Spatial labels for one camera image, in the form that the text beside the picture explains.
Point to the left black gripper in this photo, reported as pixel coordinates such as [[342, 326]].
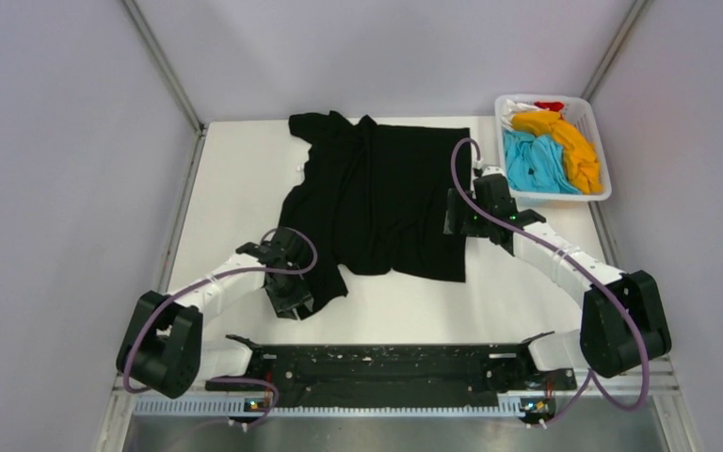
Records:
[[300, 295]]

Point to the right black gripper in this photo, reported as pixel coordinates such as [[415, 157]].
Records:
[[456, 205]]

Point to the black t-shirt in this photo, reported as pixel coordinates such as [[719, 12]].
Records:
[[373, 200]]

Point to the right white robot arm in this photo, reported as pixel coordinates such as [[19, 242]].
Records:
[[623, 318]]

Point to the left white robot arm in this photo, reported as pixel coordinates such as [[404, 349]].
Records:
[[161, 348]]

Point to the blue t-shirt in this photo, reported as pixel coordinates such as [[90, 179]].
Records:
[[534, 164]]

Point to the white plastic laundry basket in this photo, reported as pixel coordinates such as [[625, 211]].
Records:
[[580, 114]]

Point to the yellow t-shirt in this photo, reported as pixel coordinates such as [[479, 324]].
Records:
[[580, 161]]

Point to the white t-shirt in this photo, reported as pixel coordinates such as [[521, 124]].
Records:
[[511, 109]]

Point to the red t-shirt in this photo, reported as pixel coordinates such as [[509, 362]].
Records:
[[550, 106]]

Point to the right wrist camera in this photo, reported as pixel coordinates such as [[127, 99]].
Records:
[[481, 169]]

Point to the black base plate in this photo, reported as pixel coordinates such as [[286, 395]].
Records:
[[401, 376]]

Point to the aluminium frame rail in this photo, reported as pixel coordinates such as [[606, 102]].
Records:
[[507, 410]]

